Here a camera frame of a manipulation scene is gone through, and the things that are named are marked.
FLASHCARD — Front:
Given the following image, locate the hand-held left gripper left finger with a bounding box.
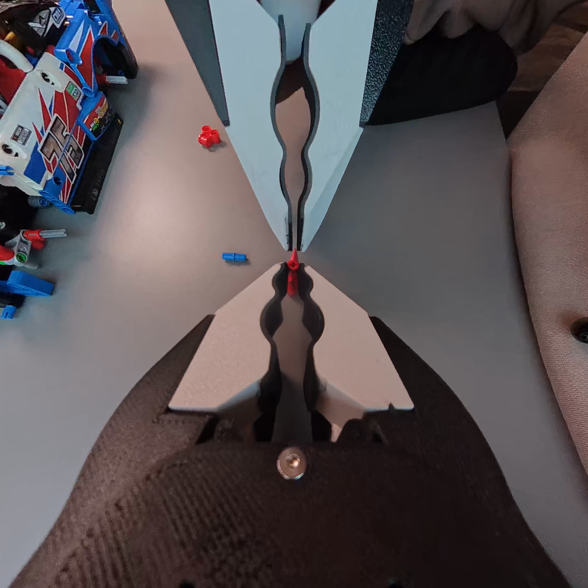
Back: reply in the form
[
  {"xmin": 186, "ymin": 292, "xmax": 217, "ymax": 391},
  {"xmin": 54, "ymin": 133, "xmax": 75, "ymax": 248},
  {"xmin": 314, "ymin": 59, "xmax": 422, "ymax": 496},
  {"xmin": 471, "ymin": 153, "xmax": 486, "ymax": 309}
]
[{"xmin": 168, "ymin": 262, "xmax": 289, "ymax": 414}]

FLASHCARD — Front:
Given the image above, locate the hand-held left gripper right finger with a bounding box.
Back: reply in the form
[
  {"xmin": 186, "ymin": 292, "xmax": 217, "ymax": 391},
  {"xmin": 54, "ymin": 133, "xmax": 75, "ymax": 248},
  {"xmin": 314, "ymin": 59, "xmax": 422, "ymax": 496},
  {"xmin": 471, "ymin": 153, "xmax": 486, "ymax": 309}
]
[{"xmin": 298, "ymin": 264, "xmax": 415, "ymax": 430}]

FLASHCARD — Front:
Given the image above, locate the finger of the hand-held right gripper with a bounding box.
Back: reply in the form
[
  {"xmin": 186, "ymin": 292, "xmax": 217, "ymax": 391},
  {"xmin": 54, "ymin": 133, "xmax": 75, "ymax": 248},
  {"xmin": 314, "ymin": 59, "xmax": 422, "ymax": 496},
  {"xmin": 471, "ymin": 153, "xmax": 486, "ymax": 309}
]
[
  {"xmin": 209, "ymin": 0, "xmax": 295, "ymax": 251},
  {"xmin": 297, "ymin": 0, "xmax": 379, "ymax": 252}
]

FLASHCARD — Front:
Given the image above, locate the grey desk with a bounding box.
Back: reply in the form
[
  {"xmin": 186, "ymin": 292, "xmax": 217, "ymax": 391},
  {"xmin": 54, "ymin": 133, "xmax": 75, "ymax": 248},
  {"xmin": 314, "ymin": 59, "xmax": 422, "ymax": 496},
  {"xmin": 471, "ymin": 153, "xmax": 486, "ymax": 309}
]
[{"xmin": 0, "ymin": 0, "xmax": 588, "ymax": 588}]

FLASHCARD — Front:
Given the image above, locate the toy brick race car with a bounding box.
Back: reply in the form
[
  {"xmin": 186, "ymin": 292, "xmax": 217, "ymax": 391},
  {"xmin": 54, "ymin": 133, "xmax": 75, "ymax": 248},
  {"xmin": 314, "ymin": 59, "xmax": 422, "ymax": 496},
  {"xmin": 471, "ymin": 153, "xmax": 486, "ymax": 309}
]
[{"xmin": 0, "ymin": 0, "xmax": 139, "ymax": 321}]

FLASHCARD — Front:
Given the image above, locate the person's beige hoodie torso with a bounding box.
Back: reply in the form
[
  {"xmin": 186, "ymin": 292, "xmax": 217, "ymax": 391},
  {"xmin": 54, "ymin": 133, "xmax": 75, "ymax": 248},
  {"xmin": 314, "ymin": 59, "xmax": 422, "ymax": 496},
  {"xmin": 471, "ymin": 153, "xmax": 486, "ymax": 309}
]
[{"xmin": 505, "ymin": 34, "xmax": 588, "ymax": 465}]

